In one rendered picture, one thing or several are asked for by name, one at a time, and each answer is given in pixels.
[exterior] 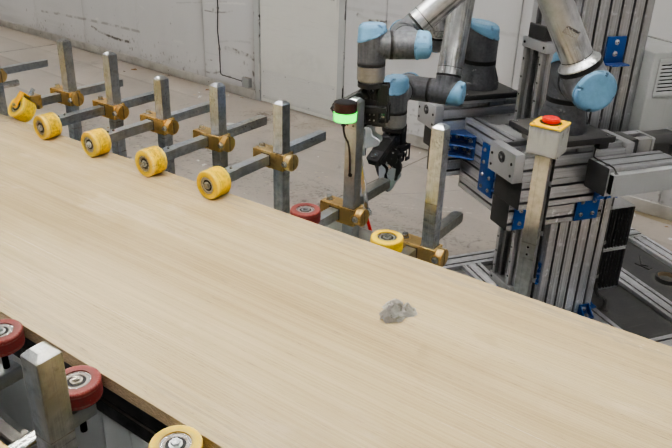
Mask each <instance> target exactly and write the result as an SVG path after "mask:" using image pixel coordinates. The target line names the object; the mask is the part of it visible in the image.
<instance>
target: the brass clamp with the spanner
mask: <svg viewBox="0 0 672 448"><path fill-rule="evenodd" d="M329 207H332V208H335V209H338V210H339V214H338V220H336V221H337V222H340V223H342V224H345V225H348V226H351V227H354V226H356V225H358V226H361V227H363V226H364V225H365V224H366V223H367V221H368V218H369V212H368V210H367V209H364V208H363V207H364V206H363V205H361V204H360V206H358V207H356V208H355V209H350V208H347V207H344V206H343V199H342V198H339V197H336V196H333V200H326V198H324V199H322V200H320V209H321V212H322V211H323V210H325V209H327V208H329Z"/></svg>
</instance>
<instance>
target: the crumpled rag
mask: <svg viewBox="0 0 672 448"><path fill-rule="evenodd" d="M382 308H383V310H382V311H381V312H380V313H379V315H380V319H383V321H384V322H385V324H387V323H392V322H403V321H402V320H404V318H407V317H414V316H416V315H418V314H417V311H416V308H415V307H412V306H411V305H410V304H409V303H408V302H407V303H405V304H404V305H403V302H402V301H400V300H399V299H396V298H394V299H392V300H391V301H388V302H387V303H386V304H384V305H383V306H382ZM380 319H379V320H380Z"/></svg>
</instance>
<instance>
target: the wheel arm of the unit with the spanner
mask: <svg viewBox="0 0 672 448"><path fill-rule="evenodd" d="M366 188H367V197H368V201H369V200H371V199H373V198H374V197H376V196H378V195H379V194H381V193H383V192H384V191H386V190H388V189H389V188H390V179H387V178H383V177H382V178H380V179H378V180H377V181H375V182H373V183H371V184H369V185H368V186H366ZM360 204H361V205H363V204H364V200H363V194H362V189H361V193H360ZM338 214H339V210H338V209H335V208H332V207H329V208H327V209H325V210H323V211H322V212H321V218H320V222H319V223H318V224H319V225H322V226H325V227H326V226H328V225H329V224H331V223H333V222H334V221H336V220H338Z"/></svg>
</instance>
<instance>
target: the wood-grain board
mask: <svg viewBox="0 0 672 448"><path fill-rule="evenodd" d="M394 298H396V299H399V300H400V301H402V302H403V305H404V304H405V303H407V302H408V303H409V304H410V305H411V306H412V307H415V308H416V311H417V314H418V315H416V316H414V317H407V318H404V320H402V321H403V322H392V323H387V324H385V322H384V321H383V319H380V315H379V313H380V312H381V311H382V310H383V308H382V306H383V305H384V304H386V303H387V302H388V301H391V300H392V299H394ZM0 319H15V320H17V321H19V322H21V324H22V325H23V329H24V335H25V337H26V338H28V339H29V340H31V341H32V342H34V343H36V344H39V343H40V342H44V341H45V342H47V343H49V344H51V345H52V346H54V347H55V348H57V349H59V350H60V351H62V353H63V359H64V362H66V363H68V364H69V365H71V366H72V367H73V366H79V365H87V366H92V367H94V368H96V369H98V370H99V371H100V373H101V377H102V384H103V386H104V387H106V388H107V389H109V390H111V391H112V392H114V393H115V394H117V395H119V396H120V397H122V398H123V399H125V400H127V401H128V402H130V403H131V404H133V405H135V406H136V407H138V408H139V409H141V410H143V411H144V412H146V413H147V414H149V415H151V416H152V417H154V418H155V419H157V420H159V421H160V422H162V423H163V424H165V425H167V426H168V427H170V426H174V425H186V426H190V427H193V428H194V429H196V430H197V431H198V432H199V433H200V434H201V436H202V439H203V448H672V347H670V346H668V345H665V344H662V343H659V342H656V341H653V340H650V339H647V338H645V337H642V336H639V335H636V334H633V333H630V332H627V331H624V330H622V329H619V328H616V327H613V326H610V325H607V324H604V323H601V322H598V321H596V320H593V319H590V318H587V317H584V316H581V315H578V314H575V313H573V312H570V311H567V310H564V309H561V308H558V307H555V306H552V305H549V304H547V303H544V302H541V301H538V300H535V299H532V298H529V297H526V296H524V295H521V294H518V293H515V292H512V291H509V290H506V289H503V288H501V287H498V286H495V285H492V284H489V283H486V282H483V281H480V280H477V279H475V278H472V277H469V276H466V275H463V274H460V273H457V272H454V271H452V270H449V269H446V268H443V267H440V266H437V265H434V264H431V263H429V262H426V261H423V260H420V259H417V258H414V257H411V256H408V255H405V254H403V253H400V252H397V251H394V250H391V249H388V248H385V247H382V246H380V245H377V244H374V243H371V242H368V241H365V240H362V239H359V238H357V237H354V236H351V235H348V234H345V233H342V232H339V231H336V230H333V229H331V228H328V227H325V226H322V225H319V224H316V223H313V222H310V221H308V220H305V219H302V218H299V217H296V216H293V215H290V214H287V213H285V212H282V211H279V210H276V209H273V208H270V207H267V206H264V205H261V204H259V203H256V202H253V201H250V200H247V199H244V198H241V197H238V196H236V195H233V194H230V193H226V194H224V195H222V196H219V197H217V198H215V199H211V200H210V199H207V198H205V197H204V196H203V195H202V194H201V193H200V191H199V189H198V187H197V182H195V181H192V180H189V179H187V178H184V177H181V176H178V175H175V174H172V173H169V172H166V171H163V172H161V173H158V174H156V175H153V176H150V177H146V176H144V175H142V174H141V173H140V172H139V170H138V169H137V167H136V163H135V160H132V159H129V158H126V157H123V156H120V155H117V154H115V153H112V152H108V153H105V154H102V155H99V156H96V157H90V156H89V155H87V154H86V153H85V151H84V150H83V147H82V145H81V142H80V141H77V140H74V139H71V138H68V137H66V136H63V135H59V136H56V137H52V138H49V139H45V140H43V139H41V138H40V137H38V135H37V134H36V132H35V130H34V127H33V125H31V124H28V123H25V122H22V121H20V120H17V119H14V118H11V117H8V116H5V115H2V114H0ZM379 319H380V320H379Z"/></svg>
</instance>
